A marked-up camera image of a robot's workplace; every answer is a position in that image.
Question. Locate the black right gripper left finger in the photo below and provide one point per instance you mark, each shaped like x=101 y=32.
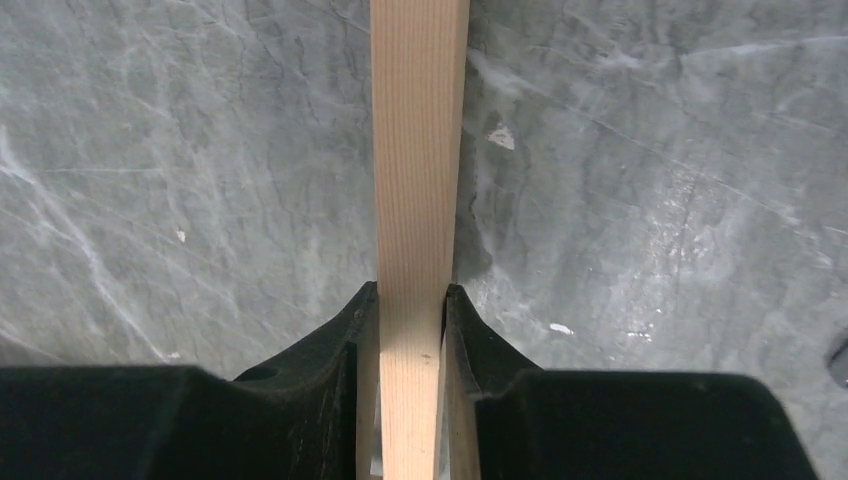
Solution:
x=305 y=413

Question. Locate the wooden picture frame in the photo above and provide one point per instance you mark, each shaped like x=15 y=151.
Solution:
x=418 y=55

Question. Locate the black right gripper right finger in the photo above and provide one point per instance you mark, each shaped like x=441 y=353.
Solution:
x=511 y=419

